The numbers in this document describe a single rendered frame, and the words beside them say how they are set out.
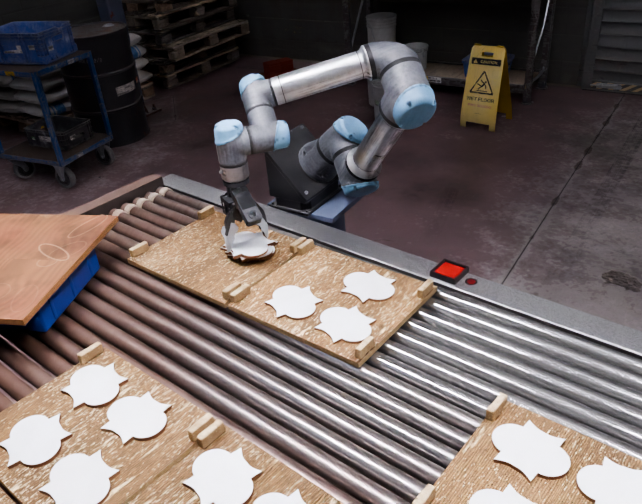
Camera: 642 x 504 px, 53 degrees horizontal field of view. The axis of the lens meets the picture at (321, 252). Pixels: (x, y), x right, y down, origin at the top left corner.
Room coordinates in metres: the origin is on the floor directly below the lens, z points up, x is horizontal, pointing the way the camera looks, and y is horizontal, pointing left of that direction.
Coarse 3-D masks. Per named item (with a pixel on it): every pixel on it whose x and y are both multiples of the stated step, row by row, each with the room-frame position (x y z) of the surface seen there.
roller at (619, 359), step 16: (160, 192) 2.10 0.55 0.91; (176, 192) 2.07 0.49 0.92; (352, 256) 1.54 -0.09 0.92; (464, 304) 1.28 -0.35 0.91; (480, 304) 1.27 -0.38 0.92; (496, 320) 1.22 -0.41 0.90; (512, 320) 1.20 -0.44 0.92; (528, 320) 1.19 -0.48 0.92; (544, 336) 1.14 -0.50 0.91; (560, 336) 1.13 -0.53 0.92; (576, 336) 1.12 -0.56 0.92; (592, 352) 1.07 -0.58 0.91; (608, 352) 1.06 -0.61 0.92; (624, 368) 1.02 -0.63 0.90; (640, 368) 1.00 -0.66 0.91
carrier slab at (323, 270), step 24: (288, 264) 1.51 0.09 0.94; (312, 264) 1.49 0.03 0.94; (336, 264) 1.48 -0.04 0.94; (360, 264) 1.47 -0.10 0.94; (264, 288) 1.40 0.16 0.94; (312, 288) 1.38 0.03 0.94; (336, 288) 1.37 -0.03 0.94; (408, 288) 1.34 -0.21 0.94; (240, 312) 1.31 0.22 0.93; (264, 312) 1.29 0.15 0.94; (360, 312) 1.26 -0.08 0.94; (384, 312) 1.25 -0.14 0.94; (408, 312) 1.24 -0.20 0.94; (312, 336) 1.18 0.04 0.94; (384, 336) 1.16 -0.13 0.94; (360, 360) 1.08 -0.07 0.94
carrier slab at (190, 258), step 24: (216, 216) 1.83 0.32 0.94; (168, 240) 1.70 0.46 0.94; (192, 240) 1.69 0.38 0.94; (216, 240) 1.68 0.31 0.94; (288, 240) 1.64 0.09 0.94; (144, 264) 1.57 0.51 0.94; (168, 264) 1.56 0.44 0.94; (192, 264) 1.55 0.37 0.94; (216, 264) 1.54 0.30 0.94; (240, 264) 1.53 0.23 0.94; (264, 264) 1.52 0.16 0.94; (192, 288) 1.43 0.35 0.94; (216, 288) 1.42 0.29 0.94
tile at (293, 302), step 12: (288, 288) 1.38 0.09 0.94; (300, 288) 1.37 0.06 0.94; (276, 300) 1.33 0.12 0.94; (288, 300) 1.32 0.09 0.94; (300, 300) 1.32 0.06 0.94; (312, 300) 1.31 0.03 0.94; (276, 312) 1.29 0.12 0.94; (288, 312) 1.27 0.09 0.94; (300, 312) 1.27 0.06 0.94; (312, 312) 1.26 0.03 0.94
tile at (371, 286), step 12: (348, 276) 1.41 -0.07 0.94; (360, 276) 1.40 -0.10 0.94; (372, 276) 1.40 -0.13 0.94; (348, 288) 1.35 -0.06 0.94; (360, 288) 1.35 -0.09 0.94; (372, 288) 1.34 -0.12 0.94; (384, 288) 1.34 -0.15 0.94; (360, 300) 1.30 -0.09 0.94; (372, 300) 1.30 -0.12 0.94; (384, 300) 1.29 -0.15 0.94
